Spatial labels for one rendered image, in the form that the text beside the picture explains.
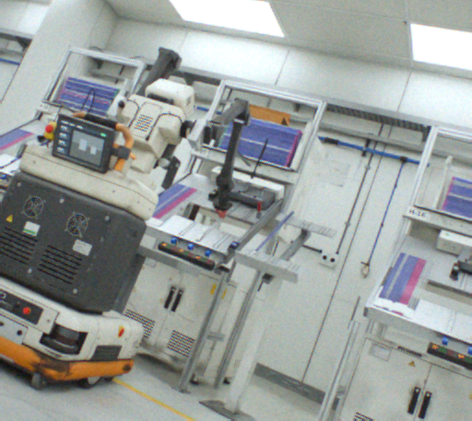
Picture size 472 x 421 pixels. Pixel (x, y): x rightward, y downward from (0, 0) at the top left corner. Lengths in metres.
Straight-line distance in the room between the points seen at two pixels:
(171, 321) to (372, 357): 1.16
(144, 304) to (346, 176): 2.31
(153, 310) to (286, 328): 1.70
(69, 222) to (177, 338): 1.38
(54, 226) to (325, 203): 3.16
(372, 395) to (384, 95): 2.99
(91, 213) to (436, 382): 1.85
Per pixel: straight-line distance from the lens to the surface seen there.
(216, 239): 3.11
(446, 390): 3.05
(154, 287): 3.47
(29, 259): 2.28
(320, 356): 4.79
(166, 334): 3.40
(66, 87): 4.56
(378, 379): 3.06
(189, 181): 3.67
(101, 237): 2.13
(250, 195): 3.42
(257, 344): 2.91
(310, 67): 5.54
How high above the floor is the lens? 0.55
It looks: 10 degrees up
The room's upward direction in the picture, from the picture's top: 22 degrees clockwise
